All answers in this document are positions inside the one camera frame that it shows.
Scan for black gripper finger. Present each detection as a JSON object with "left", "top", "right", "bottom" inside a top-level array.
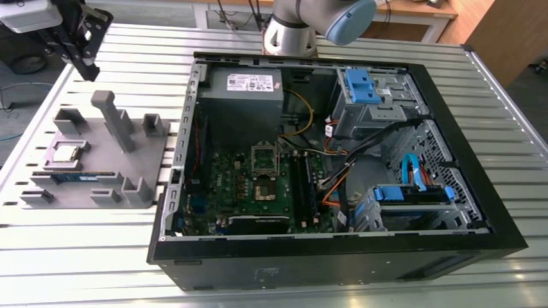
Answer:
[
  {"left": 82, "top": 8, "right": 114, "bottom": 81},
  {"left": 39, "top": 28, "right": 89, "bottom": 80}
]

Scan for silver CPU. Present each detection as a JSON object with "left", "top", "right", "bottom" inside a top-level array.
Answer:
[{"left": 53, "top": 144, "right": 82, "bottom": 161}]

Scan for metal socket cover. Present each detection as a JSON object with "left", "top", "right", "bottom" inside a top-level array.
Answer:
[{"left": 250, "top": 142, "right": 282, "bottom": 179}]

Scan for CPU socket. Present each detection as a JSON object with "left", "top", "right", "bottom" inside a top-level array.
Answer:
[{"left": 251, "top": 178, "right": 279, "bottom": 203}]

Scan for grey parts rack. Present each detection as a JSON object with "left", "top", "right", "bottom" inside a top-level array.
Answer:
[{"left": 17, "top": 90, "right": 171, "bottom": 210}]

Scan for blue RAM stick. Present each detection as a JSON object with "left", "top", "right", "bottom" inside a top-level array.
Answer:
[{"left": 35, "top": 171, "right": 114, "bottom": 184}]

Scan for grey power supply unit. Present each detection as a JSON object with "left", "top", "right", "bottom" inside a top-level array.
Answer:
[{"left": 198, "top": 67, "right": 285, "bottom": 144}]

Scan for green motherboard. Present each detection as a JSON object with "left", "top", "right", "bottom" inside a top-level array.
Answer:
[{"left": 178, "top": 141, "right": 338, "bottom": 235}]

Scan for blue plastic drive latch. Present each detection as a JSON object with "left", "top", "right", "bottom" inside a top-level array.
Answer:
[{"left": 343, "top": 69, "right": 381, "bottom": 105}]

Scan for black graphics card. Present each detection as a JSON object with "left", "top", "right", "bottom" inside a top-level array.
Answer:
[{"left": 226, "top": 214, "right": 291, "bottom": 235}]

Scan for metal optical drive cage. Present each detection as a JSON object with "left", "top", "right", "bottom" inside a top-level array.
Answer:
[{"left": 331, "top": 67, "right": 429, "bottom": 139}]

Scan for black PC case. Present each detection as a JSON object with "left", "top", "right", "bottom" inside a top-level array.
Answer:
[{"left": 146, "top": 51, "right": 529, "bottom": 292}]

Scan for hard disk in blue carrier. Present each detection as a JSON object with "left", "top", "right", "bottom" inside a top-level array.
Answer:
[{"left": 371, "top": 185, "right": 455, "bottom": 205}]

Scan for wooden cabinet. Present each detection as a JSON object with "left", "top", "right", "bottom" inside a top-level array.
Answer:
[{"left": 438, "top": 0, "right": 548, "bottom": 90}]

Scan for metal disk bay cage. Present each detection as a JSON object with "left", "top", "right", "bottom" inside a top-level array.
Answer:
[{"left": 350, "top": 185, "right": 489, "bottom": 234}]

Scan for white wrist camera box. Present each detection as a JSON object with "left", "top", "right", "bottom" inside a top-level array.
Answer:
[{"left": 0, "top": 0, "right": 63, "bottom": 33}]

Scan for pale floor cable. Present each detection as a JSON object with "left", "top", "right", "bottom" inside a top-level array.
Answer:
[{"left": 0, "top": 81, "right": 54, "bottom": 112}]

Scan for yellow wire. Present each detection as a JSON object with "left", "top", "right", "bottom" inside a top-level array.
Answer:
[{"left": 279, "top": 89, "right": 315, "bottom": 137}]

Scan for black cable bundle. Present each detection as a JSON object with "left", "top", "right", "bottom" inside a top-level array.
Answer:
[{"left": 318, "top": 118, "right": 425, "bottom": 190}]

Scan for orange wire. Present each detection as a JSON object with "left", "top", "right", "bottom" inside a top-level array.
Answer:
[{"left": 319, "top": 173, "right": 353, "bottom": 208}]

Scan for wooden desk white frame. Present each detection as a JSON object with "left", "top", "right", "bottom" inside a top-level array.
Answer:
[{"left": 191, "top": 0, "right": 458, "bottom": 44}]

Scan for blue wire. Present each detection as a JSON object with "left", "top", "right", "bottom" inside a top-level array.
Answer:
[{"left": 401, "top": 153, "right": 429, "bottom": 193}]

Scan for red wire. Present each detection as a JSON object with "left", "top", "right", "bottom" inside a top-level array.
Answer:
[{"left": 419, "top": 163, "right": 435, "bottom": 187}]

